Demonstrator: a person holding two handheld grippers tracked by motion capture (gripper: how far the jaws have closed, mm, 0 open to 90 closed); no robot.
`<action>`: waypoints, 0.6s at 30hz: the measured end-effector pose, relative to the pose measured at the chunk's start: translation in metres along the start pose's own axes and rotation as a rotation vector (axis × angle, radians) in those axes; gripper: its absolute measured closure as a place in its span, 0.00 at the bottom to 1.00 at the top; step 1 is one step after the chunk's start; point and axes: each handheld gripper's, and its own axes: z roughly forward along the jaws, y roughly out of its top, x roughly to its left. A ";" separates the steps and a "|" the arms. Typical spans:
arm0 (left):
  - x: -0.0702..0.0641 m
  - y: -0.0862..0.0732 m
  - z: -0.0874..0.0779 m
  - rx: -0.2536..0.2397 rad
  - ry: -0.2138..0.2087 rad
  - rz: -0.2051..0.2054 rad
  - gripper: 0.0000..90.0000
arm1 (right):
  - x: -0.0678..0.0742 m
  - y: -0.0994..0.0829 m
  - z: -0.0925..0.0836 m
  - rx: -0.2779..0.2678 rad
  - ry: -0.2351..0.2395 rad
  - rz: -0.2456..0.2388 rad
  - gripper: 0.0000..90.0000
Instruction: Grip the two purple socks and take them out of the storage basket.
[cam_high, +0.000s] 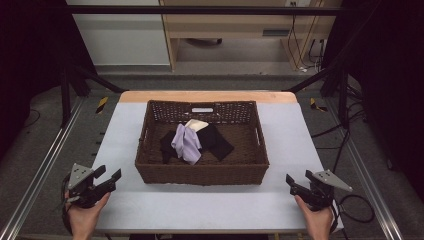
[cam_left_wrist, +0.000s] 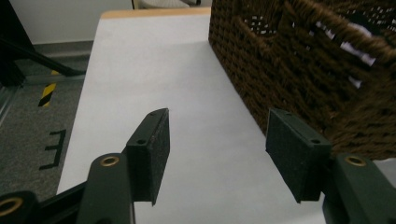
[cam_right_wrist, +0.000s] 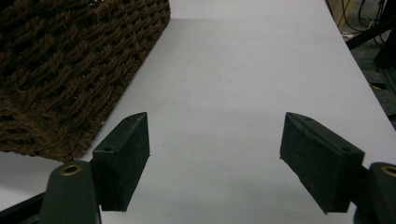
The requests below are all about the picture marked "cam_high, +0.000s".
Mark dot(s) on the yellow black tape marker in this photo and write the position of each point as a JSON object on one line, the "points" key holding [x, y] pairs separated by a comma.
{"points": [[314, 104], [102, 105]]}

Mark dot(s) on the cream cloth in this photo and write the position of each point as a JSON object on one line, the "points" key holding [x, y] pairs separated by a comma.
{"points": [[199, 125]]}

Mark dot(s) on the white cabinet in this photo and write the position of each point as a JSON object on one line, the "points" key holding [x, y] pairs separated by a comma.
{"points": [[123, 36]]}

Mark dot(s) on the aluminium rail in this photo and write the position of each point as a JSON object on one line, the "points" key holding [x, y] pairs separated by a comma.
{"points": [[36, 181], [373, 186]]}

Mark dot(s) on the black cloth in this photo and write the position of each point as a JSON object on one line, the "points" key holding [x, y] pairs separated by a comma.
{"points": [[216, 143], [166, 145]]}

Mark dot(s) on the brown wicker basket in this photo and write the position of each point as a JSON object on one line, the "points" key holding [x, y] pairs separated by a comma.
{"points": [[200, 174]]}

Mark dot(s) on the person's right hand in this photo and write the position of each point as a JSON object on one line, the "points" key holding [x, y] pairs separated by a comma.
{"points": [[316, 221]]}

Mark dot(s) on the lilac cloth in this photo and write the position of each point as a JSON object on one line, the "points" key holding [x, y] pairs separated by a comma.
{"points": [[186, 144]]}

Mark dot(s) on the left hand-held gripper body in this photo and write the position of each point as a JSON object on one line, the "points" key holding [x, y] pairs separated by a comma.
{"points": [[81, 176]]}

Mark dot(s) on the black metal stand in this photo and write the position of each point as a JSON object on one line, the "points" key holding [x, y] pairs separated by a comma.
{"points": [[343, 100], [65, 100]]}

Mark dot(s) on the black curtain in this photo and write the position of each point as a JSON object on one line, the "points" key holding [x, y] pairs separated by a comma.
{"points": [[393, 83], [30, 60]]}

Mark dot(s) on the black frame bar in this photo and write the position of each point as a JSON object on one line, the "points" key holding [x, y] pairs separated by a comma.
{"points": [[200, 10]]}

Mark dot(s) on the wooden desk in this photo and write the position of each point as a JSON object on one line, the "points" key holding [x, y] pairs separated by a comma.
{"points": [[226, 25]]}

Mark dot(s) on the white wall socket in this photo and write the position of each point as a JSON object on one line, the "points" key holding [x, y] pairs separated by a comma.
{"points": [[296, 3]]}

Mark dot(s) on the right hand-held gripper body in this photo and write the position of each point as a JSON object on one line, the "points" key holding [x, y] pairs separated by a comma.
{"points": [[325, 191]]}

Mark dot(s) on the light grey table mat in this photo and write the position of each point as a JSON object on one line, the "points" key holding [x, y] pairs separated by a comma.
{"points": [[206, 208]]}

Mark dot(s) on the person's left hand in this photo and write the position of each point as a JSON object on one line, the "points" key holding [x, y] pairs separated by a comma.
{"points": [[85, 218]]}

